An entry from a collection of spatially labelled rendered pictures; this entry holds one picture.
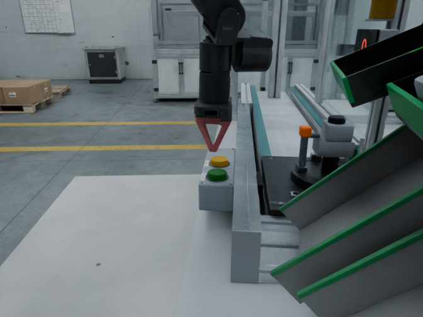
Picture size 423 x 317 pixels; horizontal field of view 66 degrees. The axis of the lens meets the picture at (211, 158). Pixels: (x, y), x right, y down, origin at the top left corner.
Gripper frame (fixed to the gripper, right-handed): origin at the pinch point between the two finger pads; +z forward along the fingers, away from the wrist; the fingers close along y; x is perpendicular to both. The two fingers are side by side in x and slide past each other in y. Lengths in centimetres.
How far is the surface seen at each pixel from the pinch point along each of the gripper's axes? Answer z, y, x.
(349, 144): -3.2, -4.0, -24.5
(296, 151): 10.2, 27.6, -22.2
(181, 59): 27, 509, 84
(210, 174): 5.3, -1.2, 0.3
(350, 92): -17.4, -34.7, -12.0
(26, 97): 82, 415, 311
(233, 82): -1, 81, -4
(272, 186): 5.2, -5.3, -11.5
